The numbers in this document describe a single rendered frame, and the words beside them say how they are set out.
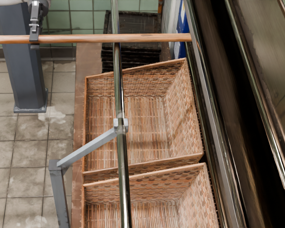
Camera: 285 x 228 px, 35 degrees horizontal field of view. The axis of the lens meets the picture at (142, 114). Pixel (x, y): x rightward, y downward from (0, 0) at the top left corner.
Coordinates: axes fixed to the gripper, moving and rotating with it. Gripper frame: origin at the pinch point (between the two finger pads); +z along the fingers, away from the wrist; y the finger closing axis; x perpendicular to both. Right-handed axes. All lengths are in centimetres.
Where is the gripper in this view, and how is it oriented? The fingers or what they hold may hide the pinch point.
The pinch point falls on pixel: (35, 38)
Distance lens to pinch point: 168.7
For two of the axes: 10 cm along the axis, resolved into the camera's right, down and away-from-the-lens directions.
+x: -10.0, 0.2, -0.9
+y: -0.6, 6.6, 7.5
